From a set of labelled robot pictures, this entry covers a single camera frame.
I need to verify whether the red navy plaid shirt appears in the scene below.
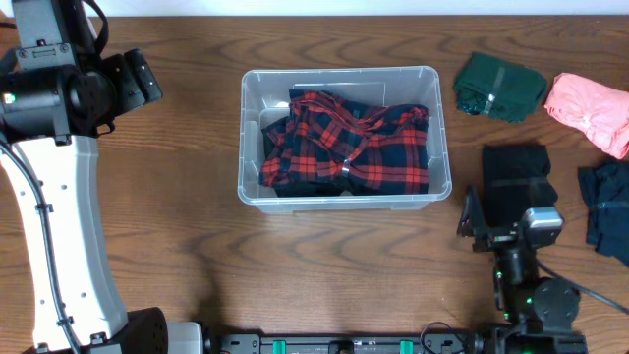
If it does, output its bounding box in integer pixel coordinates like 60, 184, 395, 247
286, 89, 429, 195

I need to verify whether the dark green garment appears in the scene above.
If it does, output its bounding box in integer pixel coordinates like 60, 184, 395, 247
453, 52, 547, 123

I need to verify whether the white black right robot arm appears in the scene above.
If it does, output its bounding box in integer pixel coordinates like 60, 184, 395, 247
457, 187, 588, 354

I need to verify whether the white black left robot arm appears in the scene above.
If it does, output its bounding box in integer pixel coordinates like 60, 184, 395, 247
1, 0, 204, 354

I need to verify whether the black folded garment on table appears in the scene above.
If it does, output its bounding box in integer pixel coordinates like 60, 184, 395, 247
482, 144, 558, 226

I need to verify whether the dark navy folded garment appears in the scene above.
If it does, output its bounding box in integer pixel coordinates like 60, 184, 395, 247
578, 160, 628, 266

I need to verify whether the pink folded garment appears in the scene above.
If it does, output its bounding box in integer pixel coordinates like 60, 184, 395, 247
543, 73, 628, 159

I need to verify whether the clear plastic storage bin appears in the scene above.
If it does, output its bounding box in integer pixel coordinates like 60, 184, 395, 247
238, 66, 453, 213

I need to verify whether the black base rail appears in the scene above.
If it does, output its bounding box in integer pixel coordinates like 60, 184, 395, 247
203, 333, 589, 354

